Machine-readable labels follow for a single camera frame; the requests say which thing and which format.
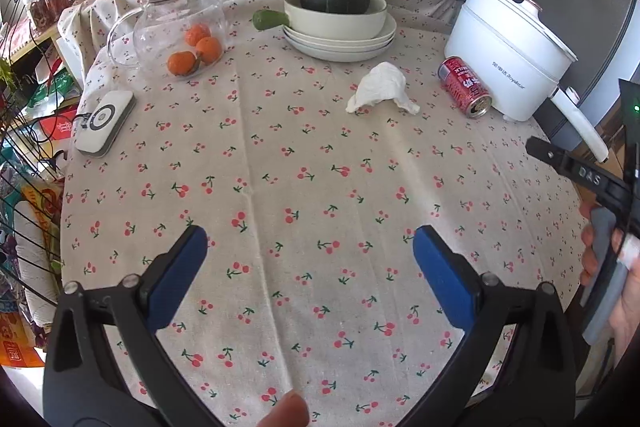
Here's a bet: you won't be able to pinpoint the person's right hand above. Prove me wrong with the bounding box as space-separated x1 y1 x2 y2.
578 200 640 363

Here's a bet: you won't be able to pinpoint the person's left hand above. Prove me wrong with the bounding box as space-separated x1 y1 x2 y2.
257 391 310 427

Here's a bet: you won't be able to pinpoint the white electric cooking pot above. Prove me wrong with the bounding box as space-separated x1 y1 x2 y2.
444 0 608 162

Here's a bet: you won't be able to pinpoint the red soda can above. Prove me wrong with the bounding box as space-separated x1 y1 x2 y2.
437 56 492 119

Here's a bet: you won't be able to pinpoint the crumpled white tissue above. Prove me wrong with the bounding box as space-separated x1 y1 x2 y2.
346 62 420 115

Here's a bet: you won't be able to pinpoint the floral cherry tablecloth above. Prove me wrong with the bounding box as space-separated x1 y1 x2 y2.
58 0 582 426

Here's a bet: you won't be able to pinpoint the orange tangerine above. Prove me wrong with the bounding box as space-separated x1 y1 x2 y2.
166 51 200 77
195 36 224 65
183 24 210 46

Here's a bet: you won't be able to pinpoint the stacked white plates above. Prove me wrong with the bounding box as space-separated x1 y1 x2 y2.
282 14 397 63

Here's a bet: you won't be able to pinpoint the glass jar with cork lid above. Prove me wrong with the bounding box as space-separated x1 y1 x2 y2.
106 0 227 79

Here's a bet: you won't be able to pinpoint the black wire rack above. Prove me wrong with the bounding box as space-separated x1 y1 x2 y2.
1 107 63 310

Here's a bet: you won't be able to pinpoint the white wireless charger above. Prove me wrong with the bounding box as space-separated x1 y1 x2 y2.
75 90 136 157

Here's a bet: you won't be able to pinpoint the cream pan with green handle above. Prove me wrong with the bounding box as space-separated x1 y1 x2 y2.
252 0 387 40

